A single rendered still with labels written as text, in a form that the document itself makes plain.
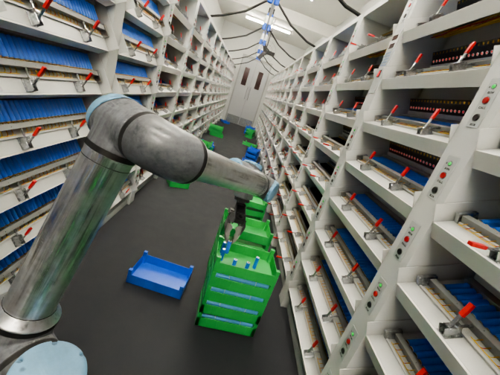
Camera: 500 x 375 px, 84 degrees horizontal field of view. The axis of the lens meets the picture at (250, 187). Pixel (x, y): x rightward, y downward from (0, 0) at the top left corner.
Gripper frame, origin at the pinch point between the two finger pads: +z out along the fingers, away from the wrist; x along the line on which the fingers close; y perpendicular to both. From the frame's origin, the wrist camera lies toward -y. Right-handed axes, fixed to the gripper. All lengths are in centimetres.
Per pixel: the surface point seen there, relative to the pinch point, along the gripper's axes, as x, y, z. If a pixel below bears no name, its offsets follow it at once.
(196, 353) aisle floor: 1, -6, 50
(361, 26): -50, 57, -145
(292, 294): -47, 25, 27
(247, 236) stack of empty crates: -13.6, 34.0, 3.7
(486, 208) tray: -53, -61, -41
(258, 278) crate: -17.7, -0.4, 13.4
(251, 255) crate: -15.5, 18.9, 9.3
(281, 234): -52, 94, 7
